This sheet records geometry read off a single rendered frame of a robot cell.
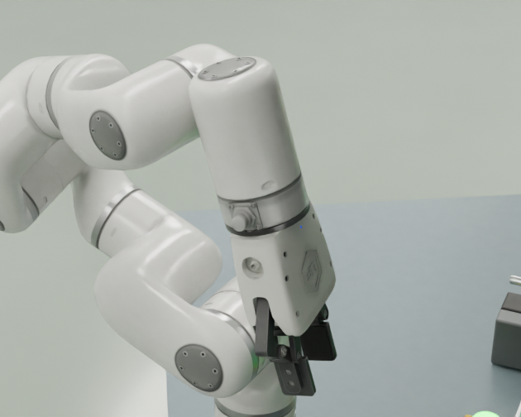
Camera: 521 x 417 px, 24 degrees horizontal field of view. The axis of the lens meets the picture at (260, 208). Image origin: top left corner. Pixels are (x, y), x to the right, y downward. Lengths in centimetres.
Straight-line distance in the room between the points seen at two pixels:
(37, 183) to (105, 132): 32
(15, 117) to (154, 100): 26
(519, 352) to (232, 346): 66
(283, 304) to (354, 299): 93
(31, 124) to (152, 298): 22
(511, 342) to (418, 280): 26
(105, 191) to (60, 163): 6
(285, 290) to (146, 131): 18
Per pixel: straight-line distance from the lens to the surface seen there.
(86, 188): 137
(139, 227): 134
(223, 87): 96
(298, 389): 108
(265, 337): 102
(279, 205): 100
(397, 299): 195
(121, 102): 100
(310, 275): 105
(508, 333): 178
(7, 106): 123
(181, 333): 125
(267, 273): 101
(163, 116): 100
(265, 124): 97
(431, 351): 184
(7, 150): 122
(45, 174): 133
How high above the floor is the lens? 186
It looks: 31 degrees down
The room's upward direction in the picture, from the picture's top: straight up
